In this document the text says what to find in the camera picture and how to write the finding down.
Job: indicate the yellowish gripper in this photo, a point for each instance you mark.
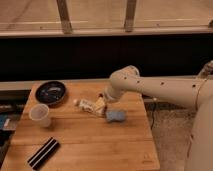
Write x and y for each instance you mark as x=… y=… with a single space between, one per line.
x=100 y=105

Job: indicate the black striped eraser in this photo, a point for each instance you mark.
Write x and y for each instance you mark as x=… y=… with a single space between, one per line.
x=43 y=154

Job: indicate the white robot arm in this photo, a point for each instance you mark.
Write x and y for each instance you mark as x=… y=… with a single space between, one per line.
x=196 y=93

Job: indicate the black round plate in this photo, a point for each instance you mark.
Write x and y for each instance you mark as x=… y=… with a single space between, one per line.
x=51 y=92

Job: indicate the white object at right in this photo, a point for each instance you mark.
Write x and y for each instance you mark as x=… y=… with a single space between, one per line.
x=206 y=70

